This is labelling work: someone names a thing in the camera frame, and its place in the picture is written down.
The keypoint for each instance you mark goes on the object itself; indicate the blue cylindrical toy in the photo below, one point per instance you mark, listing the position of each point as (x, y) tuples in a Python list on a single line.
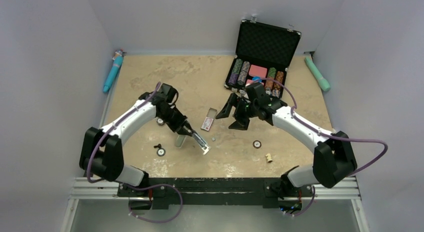
[(116, 65)]

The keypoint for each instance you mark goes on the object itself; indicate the black poker chip case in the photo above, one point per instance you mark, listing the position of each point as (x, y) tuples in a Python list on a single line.
[(263, 54)]

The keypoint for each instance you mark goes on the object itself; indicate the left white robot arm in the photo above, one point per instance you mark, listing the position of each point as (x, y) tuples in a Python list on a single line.
[(102, 150)]

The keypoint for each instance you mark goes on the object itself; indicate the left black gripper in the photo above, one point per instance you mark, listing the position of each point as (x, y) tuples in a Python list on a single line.
[(178, 127)]

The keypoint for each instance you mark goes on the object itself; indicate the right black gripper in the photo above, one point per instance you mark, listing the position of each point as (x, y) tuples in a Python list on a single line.
[(241, 123)]

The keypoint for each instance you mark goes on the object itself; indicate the green cylindrical toy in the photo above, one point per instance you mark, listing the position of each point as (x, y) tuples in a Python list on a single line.
[(322, 82)]

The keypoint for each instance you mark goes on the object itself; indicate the red staple box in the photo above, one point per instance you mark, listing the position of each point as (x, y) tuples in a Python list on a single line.
[(209, 119)]

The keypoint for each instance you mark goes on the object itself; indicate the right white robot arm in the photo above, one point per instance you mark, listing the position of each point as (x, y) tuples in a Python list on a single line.
[(333, 156)]

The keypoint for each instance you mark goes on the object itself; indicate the cream chess piece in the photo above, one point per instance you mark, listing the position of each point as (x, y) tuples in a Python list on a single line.
[(268, 158)]

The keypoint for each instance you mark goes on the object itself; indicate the black white poker chip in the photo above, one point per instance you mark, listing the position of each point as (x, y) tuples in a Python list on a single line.
[(161, 152)]

